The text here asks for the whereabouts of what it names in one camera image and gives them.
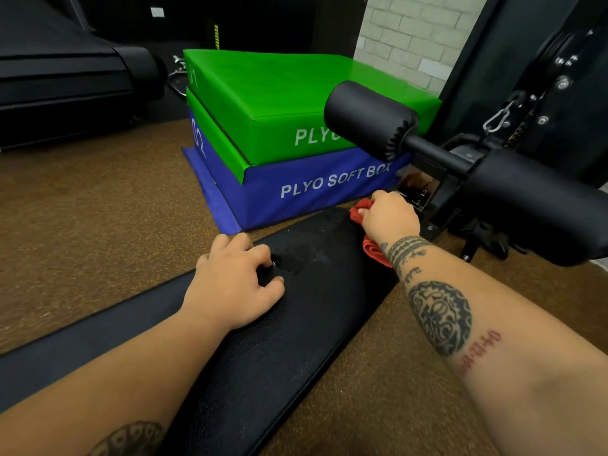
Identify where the blue plyo soft box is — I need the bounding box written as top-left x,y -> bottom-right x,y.
182,106 -> 414,236

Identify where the silver carabiner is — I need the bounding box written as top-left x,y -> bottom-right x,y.
483,100 -> 517,135

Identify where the thick green plyo soft box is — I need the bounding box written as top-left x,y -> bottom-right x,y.
183,48 -> 443,167

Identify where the red cleaning cloth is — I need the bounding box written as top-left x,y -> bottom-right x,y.
349,198 -> 395,269

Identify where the metal cable handle attachment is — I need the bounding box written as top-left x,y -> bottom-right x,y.
167,55 -> 189,98

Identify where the person's left forearm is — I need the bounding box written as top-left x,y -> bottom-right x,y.
0,306 -> 231,456

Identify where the thin green plyo soft box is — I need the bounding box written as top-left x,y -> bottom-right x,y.
186,87 -> 253,185

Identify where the small black foam roller pad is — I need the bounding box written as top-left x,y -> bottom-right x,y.
323,80 -> 420,163

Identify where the white wall plate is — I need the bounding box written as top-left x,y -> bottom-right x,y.
418,58 -> 452,81

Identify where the black cable machine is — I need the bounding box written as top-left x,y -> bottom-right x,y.
425,0 -> 608,188

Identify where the person's left hand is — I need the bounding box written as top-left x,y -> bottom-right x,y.
183,232 -> 286,333

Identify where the person's right hand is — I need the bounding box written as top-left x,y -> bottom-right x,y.
357,191 -> 421,245

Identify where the black metal bench frame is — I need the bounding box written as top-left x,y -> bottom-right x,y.
393,133 -> 525,263

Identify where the black treadmill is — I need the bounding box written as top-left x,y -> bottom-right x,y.
0,0 -> 168,150

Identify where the person's right forearm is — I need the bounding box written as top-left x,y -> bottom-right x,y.
379,235 -> 608,456

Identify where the large black foam roller pad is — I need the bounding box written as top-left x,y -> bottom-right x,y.
457,147 -> 608,268

